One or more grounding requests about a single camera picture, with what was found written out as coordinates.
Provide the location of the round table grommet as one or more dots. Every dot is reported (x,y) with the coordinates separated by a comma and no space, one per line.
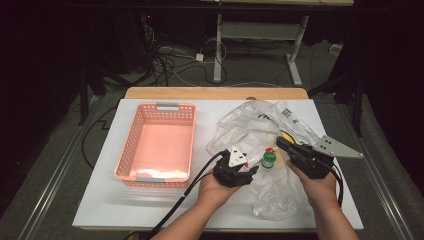
(251,98)

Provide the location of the black metal stand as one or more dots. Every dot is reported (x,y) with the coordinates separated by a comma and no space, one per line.
(358,106)
(82,100)

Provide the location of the dark equipment cabinet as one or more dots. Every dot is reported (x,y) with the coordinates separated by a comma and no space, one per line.
(133,43)

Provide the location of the person's right hand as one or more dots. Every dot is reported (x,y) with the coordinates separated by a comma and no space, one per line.
(320,191)

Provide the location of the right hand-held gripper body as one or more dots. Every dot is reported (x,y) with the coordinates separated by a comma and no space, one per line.
(311,161)

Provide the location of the aluminium floor rail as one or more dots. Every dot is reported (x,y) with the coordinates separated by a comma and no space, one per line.
(390,206)
(50,196)

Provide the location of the pink plastic basket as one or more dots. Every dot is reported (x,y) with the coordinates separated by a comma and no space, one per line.
(153,140)

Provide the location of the white table mat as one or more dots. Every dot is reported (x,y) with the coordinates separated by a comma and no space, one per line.
(100,200)

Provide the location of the person's left hand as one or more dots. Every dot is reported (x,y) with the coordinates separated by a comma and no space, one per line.
(215,191)

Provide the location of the wooden table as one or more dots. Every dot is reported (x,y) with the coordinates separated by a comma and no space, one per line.
(216,92)

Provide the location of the white table frame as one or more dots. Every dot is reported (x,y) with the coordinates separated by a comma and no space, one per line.
(260,30)

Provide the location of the white power strip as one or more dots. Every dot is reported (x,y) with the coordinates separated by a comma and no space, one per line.
(335,49)

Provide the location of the clear plastic smiley bag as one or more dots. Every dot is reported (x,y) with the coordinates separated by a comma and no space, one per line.
(276,193)

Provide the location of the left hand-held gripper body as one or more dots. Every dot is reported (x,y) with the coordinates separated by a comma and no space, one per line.
(230,175)

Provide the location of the green-capped small bottle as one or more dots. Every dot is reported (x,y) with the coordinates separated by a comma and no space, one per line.
(268,157)

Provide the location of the white power adapter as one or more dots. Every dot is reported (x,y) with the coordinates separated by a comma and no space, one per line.
(199,57)

